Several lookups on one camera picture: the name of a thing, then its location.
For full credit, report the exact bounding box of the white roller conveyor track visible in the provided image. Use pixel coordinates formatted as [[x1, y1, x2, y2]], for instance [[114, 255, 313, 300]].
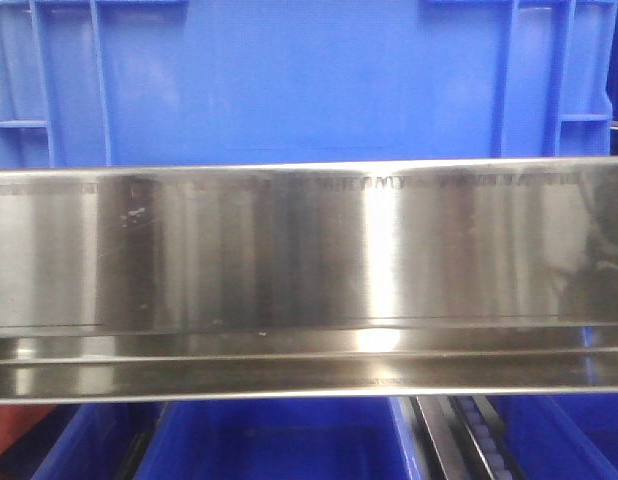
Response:
[[450, 396, 515, 480]]

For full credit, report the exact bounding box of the lower left blue bin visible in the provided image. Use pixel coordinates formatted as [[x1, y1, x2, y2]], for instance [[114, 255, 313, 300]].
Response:
[[33, 402, 164, 479]]

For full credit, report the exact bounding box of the stainless steel shelf rail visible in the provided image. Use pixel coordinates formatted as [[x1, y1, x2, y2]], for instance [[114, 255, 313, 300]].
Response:
[[0, 157, 618, 403]]

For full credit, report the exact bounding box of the lower middle blue bin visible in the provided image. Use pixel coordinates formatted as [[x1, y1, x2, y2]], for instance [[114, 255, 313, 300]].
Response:
[[135, 397, 423, 479]]

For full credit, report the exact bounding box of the large blue plastic bin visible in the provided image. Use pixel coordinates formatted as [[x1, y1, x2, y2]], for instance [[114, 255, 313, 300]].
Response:
[[0, 1, 618, 169]]

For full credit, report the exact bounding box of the lower right blue bin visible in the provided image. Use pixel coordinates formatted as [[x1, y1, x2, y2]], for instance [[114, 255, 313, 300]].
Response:
[[489, 393, 618, 479]]

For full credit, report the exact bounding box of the dark metal divider rail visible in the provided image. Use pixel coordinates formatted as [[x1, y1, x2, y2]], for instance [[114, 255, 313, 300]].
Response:
[[411, 395, 491, 479]]

